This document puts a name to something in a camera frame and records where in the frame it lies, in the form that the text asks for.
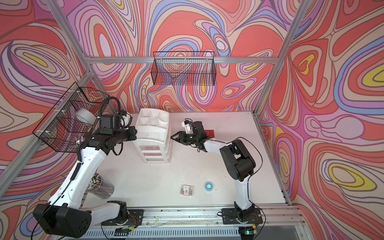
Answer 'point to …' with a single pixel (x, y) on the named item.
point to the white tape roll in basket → (86, 116)
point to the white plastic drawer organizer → (153, 138)
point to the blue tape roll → (208, 186)
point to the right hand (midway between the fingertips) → (173, 141)
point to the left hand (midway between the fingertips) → (138, 130)
